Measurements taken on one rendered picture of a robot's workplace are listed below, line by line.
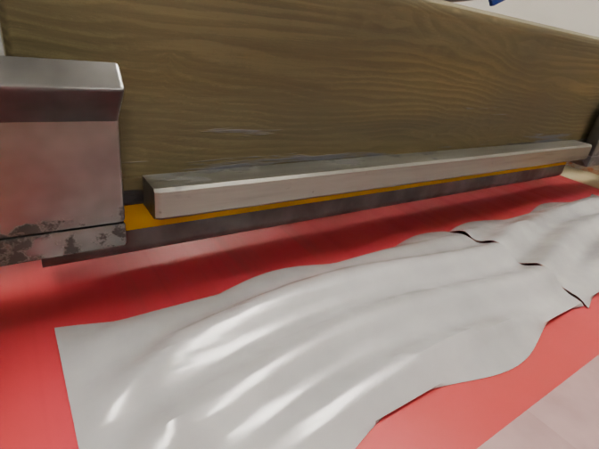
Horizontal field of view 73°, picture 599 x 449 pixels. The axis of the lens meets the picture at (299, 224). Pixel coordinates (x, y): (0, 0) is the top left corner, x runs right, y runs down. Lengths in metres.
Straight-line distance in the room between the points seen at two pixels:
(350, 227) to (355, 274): 0.06
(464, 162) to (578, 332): 0.09
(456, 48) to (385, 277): 0.11
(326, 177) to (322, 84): 0.03
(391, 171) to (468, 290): 0.06
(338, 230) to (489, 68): 0.11
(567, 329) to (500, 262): 0.04
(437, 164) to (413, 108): 0.03
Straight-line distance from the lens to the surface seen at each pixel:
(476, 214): 0.27
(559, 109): 0.31
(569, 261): 0.23
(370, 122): 0.18
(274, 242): 0.18
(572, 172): 0.45
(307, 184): 0.15
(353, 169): 0.16
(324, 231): 0.20
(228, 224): 0.17
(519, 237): 0.23
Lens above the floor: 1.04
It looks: 26 degrees down
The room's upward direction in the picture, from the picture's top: 8 degrees clockwise
